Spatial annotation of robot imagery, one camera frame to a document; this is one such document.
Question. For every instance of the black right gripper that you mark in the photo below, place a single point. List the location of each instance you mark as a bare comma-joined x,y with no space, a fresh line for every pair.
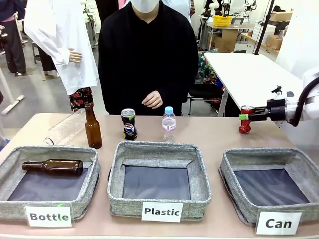
276,109

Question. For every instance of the crushed red soda can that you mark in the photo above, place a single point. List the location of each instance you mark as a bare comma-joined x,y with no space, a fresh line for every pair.
245,127

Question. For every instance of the small clear water bottle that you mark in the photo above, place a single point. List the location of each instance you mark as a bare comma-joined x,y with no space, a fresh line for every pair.
169,127

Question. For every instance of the black Pepsi can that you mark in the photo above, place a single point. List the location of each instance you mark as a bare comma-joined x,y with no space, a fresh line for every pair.
129,125

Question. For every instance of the brown glass beer bottle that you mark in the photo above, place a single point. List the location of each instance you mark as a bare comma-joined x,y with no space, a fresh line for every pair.
59,167
93,133

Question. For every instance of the large clear plastic bottle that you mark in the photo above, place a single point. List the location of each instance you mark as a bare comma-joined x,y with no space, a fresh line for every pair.
67,128

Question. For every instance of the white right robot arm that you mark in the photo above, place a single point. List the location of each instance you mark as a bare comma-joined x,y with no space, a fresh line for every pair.
310,82

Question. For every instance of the grey fabric basket, Can label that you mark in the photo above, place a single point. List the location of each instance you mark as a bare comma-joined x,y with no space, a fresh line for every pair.
229,171

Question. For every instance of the grey fabric basket, Plastic label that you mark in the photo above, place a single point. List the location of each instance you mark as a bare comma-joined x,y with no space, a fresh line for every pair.
199,174

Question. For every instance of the white Can label card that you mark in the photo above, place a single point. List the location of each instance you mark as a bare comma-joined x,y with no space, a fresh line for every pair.
278,223

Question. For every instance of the grey fabric basket, Bottle label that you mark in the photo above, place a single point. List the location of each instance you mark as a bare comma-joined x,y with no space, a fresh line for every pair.
87,174

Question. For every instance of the person's left hand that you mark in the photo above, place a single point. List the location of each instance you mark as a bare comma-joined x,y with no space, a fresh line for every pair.
153,99

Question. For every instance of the white background table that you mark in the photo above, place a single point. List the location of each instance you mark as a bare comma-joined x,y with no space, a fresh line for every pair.
249,77

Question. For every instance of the black chair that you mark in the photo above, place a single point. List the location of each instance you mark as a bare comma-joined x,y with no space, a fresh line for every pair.
207,93

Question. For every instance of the colourful floral fabric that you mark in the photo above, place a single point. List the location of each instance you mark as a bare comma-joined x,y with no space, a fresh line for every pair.
207,69

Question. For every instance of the wooden workbench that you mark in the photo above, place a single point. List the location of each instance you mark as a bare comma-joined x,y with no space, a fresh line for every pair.
229,37

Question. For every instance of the black tripod pole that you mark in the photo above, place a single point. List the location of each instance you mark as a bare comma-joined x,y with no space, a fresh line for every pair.
263,27

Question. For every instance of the cardboard box on shelf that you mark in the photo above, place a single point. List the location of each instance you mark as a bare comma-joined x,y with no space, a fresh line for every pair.
281,17

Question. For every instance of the yellow plastic crate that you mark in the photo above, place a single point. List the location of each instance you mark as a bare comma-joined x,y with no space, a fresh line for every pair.
222,21

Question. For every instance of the person in black sweater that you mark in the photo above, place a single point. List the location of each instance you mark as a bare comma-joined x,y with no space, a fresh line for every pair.
147,62

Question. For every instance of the white Plastic label card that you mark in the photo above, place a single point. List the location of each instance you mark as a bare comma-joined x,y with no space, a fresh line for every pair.
162,212

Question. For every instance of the white face mask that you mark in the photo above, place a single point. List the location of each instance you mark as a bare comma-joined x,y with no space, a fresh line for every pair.
145,5

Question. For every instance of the red floral black skirt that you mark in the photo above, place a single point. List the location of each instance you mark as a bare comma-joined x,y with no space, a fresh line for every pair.
81,98

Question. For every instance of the white Bottle label card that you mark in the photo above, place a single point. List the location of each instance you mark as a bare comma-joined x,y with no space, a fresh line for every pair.
49,216

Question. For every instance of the white stand leg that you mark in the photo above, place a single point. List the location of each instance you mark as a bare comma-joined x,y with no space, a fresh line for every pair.
10,99

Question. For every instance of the bystander in dark clothes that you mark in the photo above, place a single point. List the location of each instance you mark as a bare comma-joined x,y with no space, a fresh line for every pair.
12,37

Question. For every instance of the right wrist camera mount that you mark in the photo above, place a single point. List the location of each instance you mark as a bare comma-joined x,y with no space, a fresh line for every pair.
281,93

